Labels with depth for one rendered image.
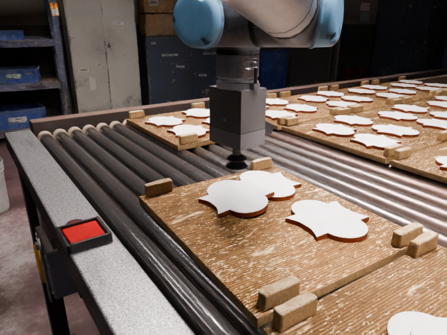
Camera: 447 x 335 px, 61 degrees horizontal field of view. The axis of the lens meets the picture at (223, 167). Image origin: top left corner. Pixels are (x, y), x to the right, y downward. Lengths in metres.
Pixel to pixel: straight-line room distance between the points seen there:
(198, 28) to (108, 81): 4.48
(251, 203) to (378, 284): 0.27
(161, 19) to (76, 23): 1.08
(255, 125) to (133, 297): 0.35
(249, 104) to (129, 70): 4.43
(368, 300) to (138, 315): 0.30
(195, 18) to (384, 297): 0.44
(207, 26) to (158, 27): 4.76
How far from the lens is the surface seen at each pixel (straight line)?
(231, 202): 0.73
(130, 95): 5.09
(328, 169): 1.02
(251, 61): 0.66
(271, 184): 0.82
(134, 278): 0.60
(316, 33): 0.50
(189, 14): 0.54
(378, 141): 1.20
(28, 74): 4.83
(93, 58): 4.94
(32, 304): 2.15
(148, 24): 5.25
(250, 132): 0.67
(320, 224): 0.68
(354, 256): 0.63
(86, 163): 1.09
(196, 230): 0.66
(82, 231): 0.72
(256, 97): 0.67
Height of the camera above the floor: 1.27
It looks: 21 degrees down
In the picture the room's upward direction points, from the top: straight up
